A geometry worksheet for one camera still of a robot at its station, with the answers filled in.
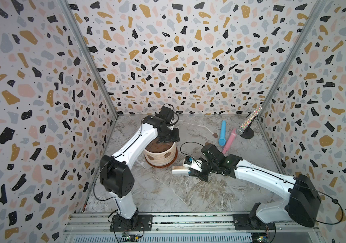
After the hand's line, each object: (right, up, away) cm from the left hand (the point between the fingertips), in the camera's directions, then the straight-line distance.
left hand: (178, 138), depth 83 cm
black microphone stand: (+50, +2, +27) cm, 57 cm away
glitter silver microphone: (+45, +11, +13) cm, 48 cm away
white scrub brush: (+1, -15, -8) cm, 17 cm away
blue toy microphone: (+29, -3, +20) cm, 36 cm away
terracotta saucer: (-9, -17, +9) cm, 22 cm away
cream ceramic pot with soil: (-10, -11, 0) cm, 15 cm away
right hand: (+6, -17, -5) cm, 19 cm away
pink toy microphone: (+35, -3, +22) cm, 42 cm away
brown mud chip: (+26, +1, +27) cm, 38 cm away
